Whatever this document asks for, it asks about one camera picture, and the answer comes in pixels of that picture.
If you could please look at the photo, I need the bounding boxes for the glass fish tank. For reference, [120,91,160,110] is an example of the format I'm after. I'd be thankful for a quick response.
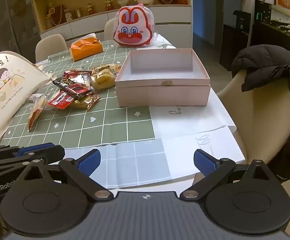
[251,0,290,63]

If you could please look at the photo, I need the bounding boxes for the cream cartoon tote bag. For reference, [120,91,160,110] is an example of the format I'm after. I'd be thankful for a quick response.
[0,51,54,147]

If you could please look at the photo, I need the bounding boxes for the beige dining chair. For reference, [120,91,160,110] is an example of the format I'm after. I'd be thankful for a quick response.
[103,18,119,41]
[35,34,68,63]
[216,69,290,167]

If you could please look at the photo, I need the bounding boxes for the black puffer jacket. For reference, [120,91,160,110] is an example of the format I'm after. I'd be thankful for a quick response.
[231,44,290,180]

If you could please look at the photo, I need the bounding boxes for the white paper sheet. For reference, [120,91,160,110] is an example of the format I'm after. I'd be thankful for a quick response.
[60,125,246,189]
[149,90,237,139]

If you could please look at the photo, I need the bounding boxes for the necklace display stand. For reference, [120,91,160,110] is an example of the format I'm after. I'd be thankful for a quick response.
[46,2,66,27]

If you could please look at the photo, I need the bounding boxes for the black water dispenser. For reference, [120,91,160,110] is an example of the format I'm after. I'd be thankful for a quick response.
[220,10,252,72]

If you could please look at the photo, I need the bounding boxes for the green checked tablecloth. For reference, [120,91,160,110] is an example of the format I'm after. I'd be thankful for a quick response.
[0,39,178,188]

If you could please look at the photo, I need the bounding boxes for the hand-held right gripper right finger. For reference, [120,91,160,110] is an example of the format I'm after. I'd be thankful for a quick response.
[180,149,276,202]

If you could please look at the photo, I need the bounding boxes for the red snack stick packet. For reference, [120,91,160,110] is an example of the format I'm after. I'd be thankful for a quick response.
[48,91,75,109]

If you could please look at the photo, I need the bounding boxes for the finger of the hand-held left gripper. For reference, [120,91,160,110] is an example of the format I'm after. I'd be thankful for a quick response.
[0,142,55,157]
[0,145,66,178]

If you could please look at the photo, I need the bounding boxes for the red white rabbit bag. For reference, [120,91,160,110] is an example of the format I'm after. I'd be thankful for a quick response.
[113,3,158,47]

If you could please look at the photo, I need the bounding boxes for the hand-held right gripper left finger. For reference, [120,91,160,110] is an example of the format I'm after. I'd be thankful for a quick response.
[17,149,113,202]

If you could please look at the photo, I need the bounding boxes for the dark glass cabinet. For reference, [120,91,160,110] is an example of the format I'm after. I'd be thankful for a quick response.
[0,0,39,55]

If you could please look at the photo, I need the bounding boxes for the orange tissue box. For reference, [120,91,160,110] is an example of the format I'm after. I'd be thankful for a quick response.
[69,35,103,62]

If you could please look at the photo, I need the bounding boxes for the pink cardboard box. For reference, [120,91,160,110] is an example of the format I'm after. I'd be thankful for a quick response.
[115,49,211,107]

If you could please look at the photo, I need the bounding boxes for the clear pastry packet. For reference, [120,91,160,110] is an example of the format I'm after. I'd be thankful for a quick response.
[28,93,49,132]

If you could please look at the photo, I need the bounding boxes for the black snack packet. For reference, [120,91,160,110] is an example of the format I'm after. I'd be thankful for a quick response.
[52,77,95,100]

